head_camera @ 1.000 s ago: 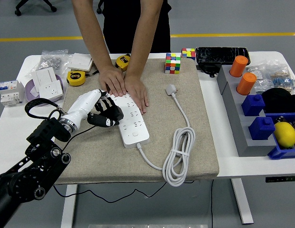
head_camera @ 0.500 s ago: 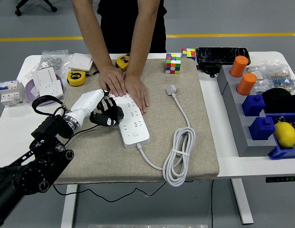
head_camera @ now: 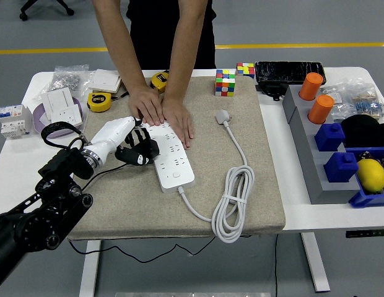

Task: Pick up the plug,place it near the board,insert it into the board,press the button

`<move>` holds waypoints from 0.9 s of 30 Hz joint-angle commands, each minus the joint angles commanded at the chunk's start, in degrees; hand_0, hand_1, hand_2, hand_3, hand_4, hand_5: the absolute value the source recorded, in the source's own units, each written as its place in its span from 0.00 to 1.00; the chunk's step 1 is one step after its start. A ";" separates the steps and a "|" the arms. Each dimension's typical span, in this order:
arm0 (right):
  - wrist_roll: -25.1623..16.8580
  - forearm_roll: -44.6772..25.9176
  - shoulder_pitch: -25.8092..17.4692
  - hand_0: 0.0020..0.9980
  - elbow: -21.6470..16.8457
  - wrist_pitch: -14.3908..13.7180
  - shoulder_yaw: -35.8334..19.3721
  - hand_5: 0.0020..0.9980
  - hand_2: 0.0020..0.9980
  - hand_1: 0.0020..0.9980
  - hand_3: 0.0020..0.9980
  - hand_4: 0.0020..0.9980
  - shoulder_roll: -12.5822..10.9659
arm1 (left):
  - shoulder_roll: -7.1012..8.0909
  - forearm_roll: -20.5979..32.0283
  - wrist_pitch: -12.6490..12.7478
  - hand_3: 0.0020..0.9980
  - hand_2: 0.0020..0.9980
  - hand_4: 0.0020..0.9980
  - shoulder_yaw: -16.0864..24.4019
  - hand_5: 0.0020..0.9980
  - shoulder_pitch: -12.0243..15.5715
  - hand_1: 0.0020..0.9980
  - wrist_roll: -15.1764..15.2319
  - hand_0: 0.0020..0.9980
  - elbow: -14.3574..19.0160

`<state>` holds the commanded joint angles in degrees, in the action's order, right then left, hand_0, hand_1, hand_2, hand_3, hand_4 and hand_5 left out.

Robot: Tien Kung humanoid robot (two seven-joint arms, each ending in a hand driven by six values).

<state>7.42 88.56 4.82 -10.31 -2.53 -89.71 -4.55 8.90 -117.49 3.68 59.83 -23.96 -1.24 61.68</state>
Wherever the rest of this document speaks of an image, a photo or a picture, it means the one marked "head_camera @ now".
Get person's left hand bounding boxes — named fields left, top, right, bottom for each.
left=160, top=95, right=195, bottom=150

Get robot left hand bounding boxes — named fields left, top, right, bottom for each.
left=88, top=115, right=161, bottom=167

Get person's right hand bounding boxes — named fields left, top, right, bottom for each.
left=128, top=85, right=165, bottom=127

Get black plug with cord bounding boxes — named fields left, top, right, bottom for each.
left=68, top=139, right=253, bottom=264

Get white power strip with cord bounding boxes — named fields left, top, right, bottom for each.
left=141, top=109, right=256, bottom=244

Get yellow tape measure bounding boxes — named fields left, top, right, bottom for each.
left=149, top=70, right=170, bottom=93
left=86, top=92, right=113, bottom=113

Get large colourful puzzle cube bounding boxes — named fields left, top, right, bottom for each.
left=214, top=68, right=237, bottom=97

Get clear bag of screws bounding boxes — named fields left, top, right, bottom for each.
left=32, top=64, right=95, bottom=101

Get purple bowl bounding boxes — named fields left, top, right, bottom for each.
left=32, top=97, right=85, bottom=139

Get small colourful puzzle cube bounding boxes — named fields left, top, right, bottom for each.
left=236, top=62, right=256, bottom=79

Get grey-brown mat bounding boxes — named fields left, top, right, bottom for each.
left=67, top=75, right=287, bottom=241

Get small black device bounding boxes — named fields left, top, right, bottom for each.
left=256, top=82, right=289, bottom=102

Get white circuit breaker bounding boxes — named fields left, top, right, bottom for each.
left=0, top=104, right=33, bottom=140

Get black wrapped tray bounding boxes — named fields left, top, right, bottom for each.
left=255, top=60, right=327, bottom=86

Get orange cylinder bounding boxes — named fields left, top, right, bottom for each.
left=307, top=94, right=335, bottom=125
left=299, top=72, right=324, bottom=101

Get white table leg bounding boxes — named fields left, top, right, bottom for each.
left=79, top=239, right=102, bottom=297
left=300, top=231, right=331, bottom=293

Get black office chair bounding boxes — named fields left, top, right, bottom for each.
left=19, top=0, right=75, bottom=22

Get grey peg block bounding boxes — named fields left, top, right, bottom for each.
left=282, top=84, right=362, bottom=205

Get blue block with knob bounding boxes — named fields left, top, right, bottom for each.
left=314, top=123, right=346, bottom=152
left=323, top=151, right=359, bottom=183

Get clear bag of parts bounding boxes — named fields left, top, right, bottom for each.
left=320, top=85, right=357, bottom=123

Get black cloth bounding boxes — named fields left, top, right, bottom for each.
left=339, top=114, right=384, bottom=149

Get clear bag of resistors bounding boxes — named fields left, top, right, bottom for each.
left=349, top=77, right=384, bottom=121

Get yellow lemon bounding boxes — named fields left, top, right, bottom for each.
left=356, top=158, right=384, bottom=194

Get blue plastic bin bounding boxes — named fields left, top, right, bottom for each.
left=346, top=147, right=384, bottom=209

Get black table control panel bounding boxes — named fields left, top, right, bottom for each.
left=345, top=228, right=384, bottom=239

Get white wall socket plate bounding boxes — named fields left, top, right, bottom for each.
left=51, top=105, right=84, bottom=128

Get white wall switch panel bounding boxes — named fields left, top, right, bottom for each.
left=86, top=68, right=124, bottom=93

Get white switch plate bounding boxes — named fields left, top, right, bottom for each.
left=40, top=87, right=76, bottom=121

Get thin black hanging cable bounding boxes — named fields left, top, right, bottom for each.
left=273, top=233, right=279, bottom=297

